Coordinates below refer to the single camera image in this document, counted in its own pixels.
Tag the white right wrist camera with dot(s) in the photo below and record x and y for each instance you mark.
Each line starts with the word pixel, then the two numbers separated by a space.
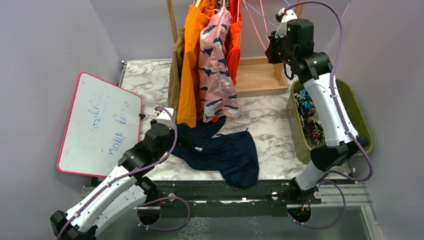
pixel 283 16

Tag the red orange shorts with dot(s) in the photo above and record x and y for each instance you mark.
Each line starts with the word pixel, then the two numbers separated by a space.
pixel 232 43

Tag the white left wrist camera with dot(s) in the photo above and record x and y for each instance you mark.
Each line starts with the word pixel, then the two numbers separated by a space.
pixel 163 118

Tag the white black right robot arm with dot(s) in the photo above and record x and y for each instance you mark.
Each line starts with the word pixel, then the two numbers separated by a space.
pixel 293 44

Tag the navy blue shorts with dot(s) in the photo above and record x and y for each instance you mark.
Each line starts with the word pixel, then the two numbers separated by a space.
pixel 234 155

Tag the light blue wire hanger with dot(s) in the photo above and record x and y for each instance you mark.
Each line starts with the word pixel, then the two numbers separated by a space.
pixel 260 14

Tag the wooden clothes rack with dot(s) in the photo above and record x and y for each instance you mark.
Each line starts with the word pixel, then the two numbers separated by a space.
pixel 256 77

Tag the pink framed whiteboard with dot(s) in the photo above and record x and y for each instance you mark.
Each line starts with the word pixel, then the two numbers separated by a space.
pixel 104 121

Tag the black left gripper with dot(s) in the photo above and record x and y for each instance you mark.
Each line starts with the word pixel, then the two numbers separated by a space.
pixel 183 141

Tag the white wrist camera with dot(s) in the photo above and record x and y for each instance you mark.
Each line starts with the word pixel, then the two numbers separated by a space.
pixel 283 16
pixel 163 118

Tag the pink wire hanger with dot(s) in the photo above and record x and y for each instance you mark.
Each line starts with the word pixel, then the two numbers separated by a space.
pixel 260 28

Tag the pink shark print shorts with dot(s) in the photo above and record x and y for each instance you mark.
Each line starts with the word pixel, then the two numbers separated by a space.
pixel 216 91

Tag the colourful comic print shorts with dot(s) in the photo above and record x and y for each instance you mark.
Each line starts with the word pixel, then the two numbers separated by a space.
pixel 310 121

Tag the olive green plastic basket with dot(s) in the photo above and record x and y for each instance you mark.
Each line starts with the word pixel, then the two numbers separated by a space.
pixel 302 147

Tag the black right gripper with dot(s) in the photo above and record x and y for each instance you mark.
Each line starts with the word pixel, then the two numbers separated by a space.
pixel 272 58

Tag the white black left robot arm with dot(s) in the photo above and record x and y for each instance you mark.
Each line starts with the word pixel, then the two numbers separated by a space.
pixel 126 187

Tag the tan brown shorts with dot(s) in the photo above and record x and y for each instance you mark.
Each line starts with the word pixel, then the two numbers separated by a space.
pixel 175 73

